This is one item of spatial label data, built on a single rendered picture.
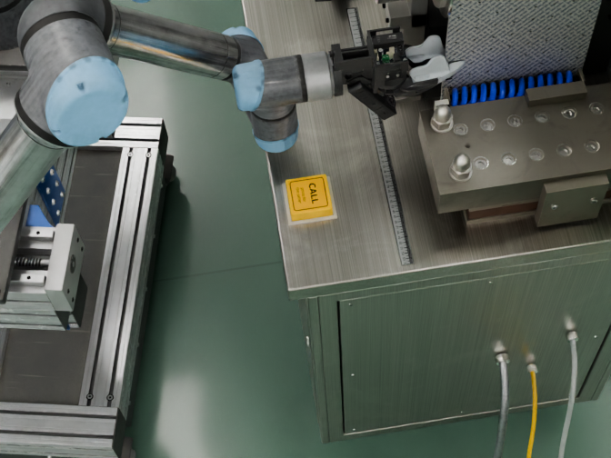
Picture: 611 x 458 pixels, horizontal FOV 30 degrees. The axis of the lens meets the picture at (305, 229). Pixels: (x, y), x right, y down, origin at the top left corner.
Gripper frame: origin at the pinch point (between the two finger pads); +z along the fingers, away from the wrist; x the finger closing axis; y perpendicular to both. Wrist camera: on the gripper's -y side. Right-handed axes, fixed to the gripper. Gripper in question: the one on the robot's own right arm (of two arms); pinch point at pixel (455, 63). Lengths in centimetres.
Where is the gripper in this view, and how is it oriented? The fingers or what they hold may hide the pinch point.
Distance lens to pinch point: 184.7
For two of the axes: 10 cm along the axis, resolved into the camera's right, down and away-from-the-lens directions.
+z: 9.9, -1.5, 0.3
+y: -0.5, -4.8, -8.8
